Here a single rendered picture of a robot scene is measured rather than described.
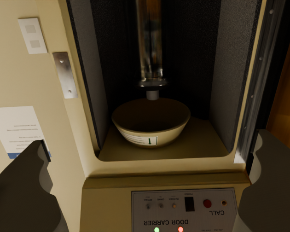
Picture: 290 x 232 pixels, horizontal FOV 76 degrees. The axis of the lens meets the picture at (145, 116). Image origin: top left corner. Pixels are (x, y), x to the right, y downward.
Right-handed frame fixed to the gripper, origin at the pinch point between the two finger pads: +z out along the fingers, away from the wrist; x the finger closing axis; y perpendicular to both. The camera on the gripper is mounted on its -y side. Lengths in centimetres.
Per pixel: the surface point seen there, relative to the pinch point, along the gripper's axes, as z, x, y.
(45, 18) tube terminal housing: 16.9, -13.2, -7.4
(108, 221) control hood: 10.2, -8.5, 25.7
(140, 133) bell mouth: 18.4, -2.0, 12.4
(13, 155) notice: 60, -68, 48
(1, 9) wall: 60, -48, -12
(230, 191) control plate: 13.2, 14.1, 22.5
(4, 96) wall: 60, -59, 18
